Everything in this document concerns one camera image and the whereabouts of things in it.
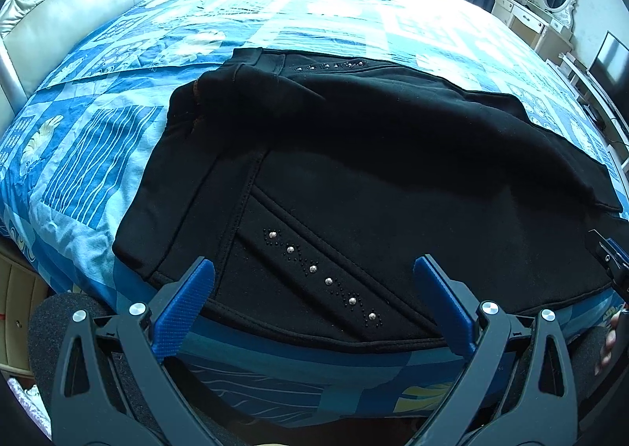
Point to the beige cabinet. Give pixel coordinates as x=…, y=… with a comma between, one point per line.
x=22, y=313

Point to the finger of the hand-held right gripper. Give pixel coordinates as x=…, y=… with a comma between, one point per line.
x=609, y=259

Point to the white dressing table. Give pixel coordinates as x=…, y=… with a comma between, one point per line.
x=526, y=18

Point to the white television stand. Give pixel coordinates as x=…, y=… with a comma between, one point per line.
x=589, y=92

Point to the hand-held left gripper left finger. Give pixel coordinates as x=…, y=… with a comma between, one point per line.
x=184, y=303

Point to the person's right hand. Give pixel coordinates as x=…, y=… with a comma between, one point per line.
x=609, y=345

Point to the black pants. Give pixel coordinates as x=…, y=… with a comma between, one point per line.
x=368, y=156

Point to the person's right leg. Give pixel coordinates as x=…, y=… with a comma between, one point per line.
x=587, y=362

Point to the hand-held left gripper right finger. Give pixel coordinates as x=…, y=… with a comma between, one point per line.
x=442, y=303

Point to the black television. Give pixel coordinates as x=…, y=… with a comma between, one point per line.
x=612, y=63

